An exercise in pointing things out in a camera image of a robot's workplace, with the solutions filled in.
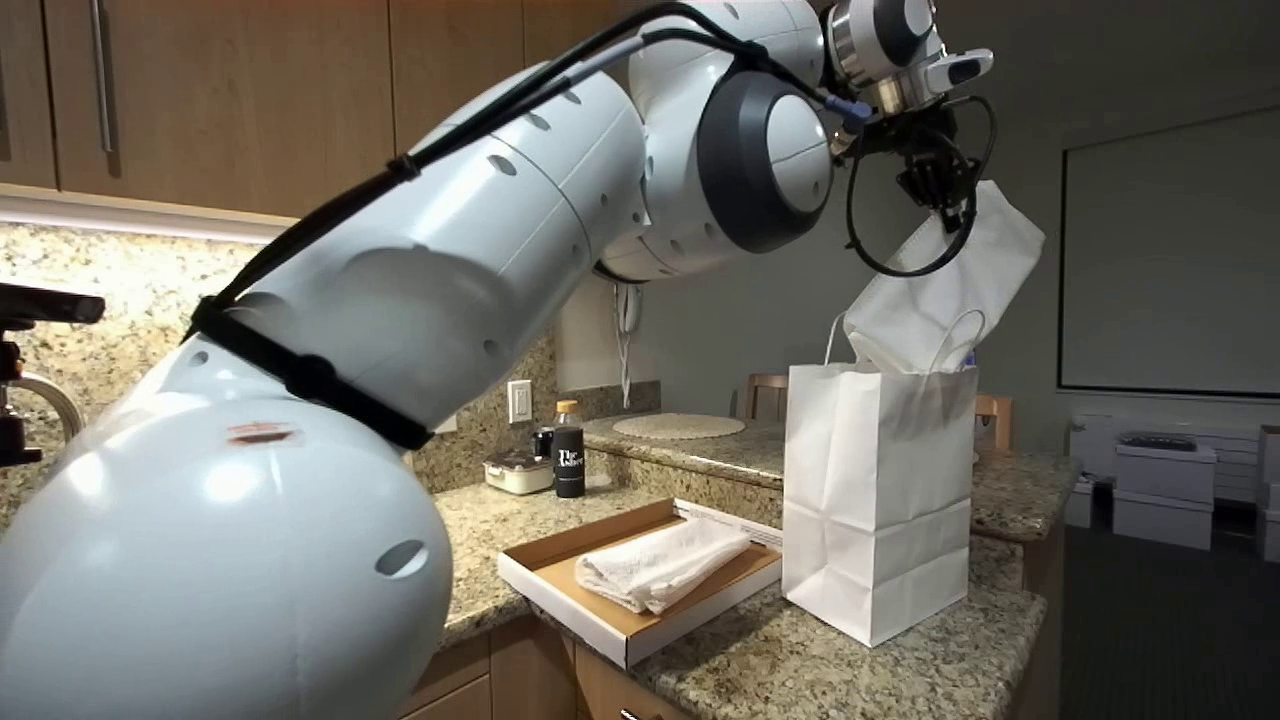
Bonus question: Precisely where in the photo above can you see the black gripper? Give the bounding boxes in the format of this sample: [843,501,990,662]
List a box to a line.
[895,118,990,241]

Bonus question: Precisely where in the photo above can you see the white towel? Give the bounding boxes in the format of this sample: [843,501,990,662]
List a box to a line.
[571,516,760,619]
[840,178,1054,378]

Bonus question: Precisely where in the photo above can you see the white paper bag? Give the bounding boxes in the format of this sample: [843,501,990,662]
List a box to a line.
[780,317,979,654]

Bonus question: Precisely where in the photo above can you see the wooden dining chair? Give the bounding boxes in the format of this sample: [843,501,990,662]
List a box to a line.
[729,371,793,427]
[974,392,1015,458]

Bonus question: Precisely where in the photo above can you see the white storage box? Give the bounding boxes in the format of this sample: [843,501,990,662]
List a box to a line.
[1108,431,1220,552]

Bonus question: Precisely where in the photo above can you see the round woven placemat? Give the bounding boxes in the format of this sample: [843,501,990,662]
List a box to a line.
[614,408,749,447]

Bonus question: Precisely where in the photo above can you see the black jar with wooden lid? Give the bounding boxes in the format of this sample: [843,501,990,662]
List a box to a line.
[547,395,594,501]

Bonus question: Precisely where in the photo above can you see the small white dish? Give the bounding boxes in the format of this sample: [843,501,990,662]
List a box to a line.
[481,458,558,501]

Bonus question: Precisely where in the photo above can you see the shallow cardboard tray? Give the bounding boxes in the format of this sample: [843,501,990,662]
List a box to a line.
[491,496,788,671]

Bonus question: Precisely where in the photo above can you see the wooden lower cabinet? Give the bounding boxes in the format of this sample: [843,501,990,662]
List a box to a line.
[397,617,696,720]

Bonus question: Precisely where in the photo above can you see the wooden upper cabinets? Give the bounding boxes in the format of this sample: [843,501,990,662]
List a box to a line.
[0,0,632,223]

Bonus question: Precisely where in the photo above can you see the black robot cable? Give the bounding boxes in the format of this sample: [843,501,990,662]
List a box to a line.
[184,0,1000,337]

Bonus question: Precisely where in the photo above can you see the white wall board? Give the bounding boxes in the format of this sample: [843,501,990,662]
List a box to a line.
[1055,110,1280,400]

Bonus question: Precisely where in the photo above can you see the metal cabinet handle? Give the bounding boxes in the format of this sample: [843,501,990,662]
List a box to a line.
[84,0,130,181]

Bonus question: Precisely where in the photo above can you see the black camera on stand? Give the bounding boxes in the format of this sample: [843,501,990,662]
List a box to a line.
[0,280,110,471]

